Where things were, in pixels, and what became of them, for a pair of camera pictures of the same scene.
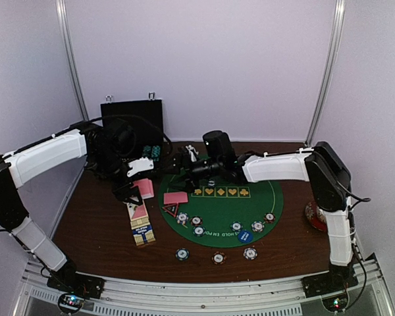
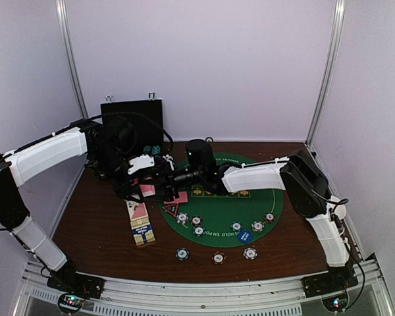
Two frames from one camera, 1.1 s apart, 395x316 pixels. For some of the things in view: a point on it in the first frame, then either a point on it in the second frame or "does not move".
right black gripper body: (198, 171) → (176, 180)
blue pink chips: (182, 218) does not move
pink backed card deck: (146, 187) does not move
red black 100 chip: (196, 221) does not move
